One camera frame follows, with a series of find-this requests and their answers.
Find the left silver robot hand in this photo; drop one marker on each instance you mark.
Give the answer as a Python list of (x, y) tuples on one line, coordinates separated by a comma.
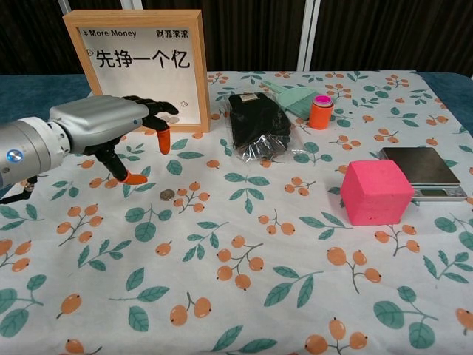
[(96, 122)]

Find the small silver coin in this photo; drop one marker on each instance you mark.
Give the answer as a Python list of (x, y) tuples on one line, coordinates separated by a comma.
[(167, 195), (174, 120)]

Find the floral print tablecloth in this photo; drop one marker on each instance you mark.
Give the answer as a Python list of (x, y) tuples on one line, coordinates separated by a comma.
[(236, 229)]

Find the teal table cover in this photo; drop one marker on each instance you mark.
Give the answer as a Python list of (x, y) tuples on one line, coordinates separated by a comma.
[(29, 92)]

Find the black item in plastic bag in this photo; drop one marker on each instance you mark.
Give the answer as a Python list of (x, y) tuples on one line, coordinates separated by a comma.
[(255, 118)]

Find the mint green scoop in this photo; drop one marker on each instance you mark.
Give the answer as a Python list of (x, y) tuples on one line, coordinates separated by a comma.
[(293, 101)]

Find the orange cylinder with pink top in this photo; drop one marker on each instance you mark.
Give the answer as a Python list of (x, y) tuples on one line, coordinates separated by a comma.
[(319, 116)]

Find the pink foam cube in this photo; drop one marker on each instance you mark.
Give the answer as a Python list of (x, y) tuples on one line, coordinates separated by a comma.
[(373, 196)]

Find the silver digital pocket scale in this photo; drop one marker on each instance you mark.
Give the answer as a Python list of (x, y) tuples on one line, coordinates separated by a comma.
[(421, 164)]

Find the wooden frame coin bank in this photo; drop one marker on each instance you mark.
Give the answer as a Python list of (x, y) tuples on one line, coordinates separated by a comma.
[(148, 77)]

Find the white vertical post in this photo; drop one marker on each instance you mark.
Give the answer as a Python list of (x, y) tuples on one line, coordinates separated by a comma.
[(308, 37)]

